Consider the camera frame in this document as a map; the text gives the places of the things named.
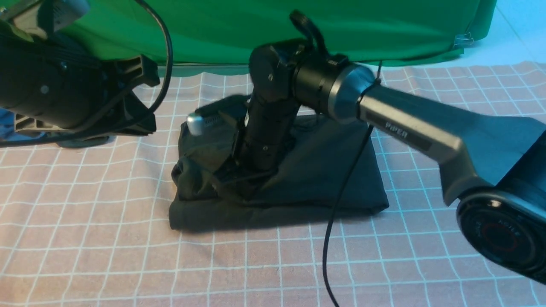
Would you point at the metal binder clip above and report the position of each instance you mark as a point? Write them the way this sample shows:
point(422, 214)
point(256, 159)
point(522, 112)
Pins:
point(463, 40)

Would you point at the pink checkered tablecloth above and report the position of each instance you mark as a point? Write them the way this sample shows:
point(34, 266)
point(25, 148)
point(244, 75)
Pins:
point(89, 228)

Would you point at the black robot arm near left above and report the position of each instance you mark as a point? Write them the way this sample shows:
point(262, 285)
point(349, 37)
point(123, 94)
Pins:
point(18, 54)

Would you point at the green backdrop cloth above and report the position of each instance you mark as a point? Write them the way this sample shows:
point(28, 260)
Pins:
point(397, 32)

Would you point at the black gripper near left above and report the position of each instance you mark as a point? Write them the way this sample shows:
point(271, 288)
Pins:
point(66, 98)

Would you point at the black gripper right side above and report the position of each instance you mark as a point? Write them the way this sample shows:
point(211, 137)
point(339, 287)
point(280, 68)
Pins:
point(260, 144)

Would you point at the dark crumpled garment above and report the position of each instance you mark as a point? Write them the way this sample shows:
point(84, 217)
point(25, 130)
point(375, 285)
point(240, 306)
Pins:
point(86, 143)

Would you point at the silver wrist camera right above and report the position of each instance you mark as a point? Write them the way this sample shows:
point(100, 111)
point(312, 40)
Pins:
point(198, 124)

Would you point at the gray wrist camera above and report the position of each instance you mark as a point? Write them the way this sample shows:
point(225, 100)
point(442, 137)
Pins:
point(42, 18)

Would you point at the black silver robot arm right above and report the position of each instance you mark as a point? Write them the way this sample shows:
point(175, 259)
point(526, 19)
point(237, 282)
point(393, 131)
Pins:
point(494, 165)

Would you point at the dark gray long-sleeved shirt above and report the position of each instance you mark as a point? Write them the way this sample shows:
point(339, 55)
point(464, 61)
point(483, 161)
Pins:
point(304, 189)

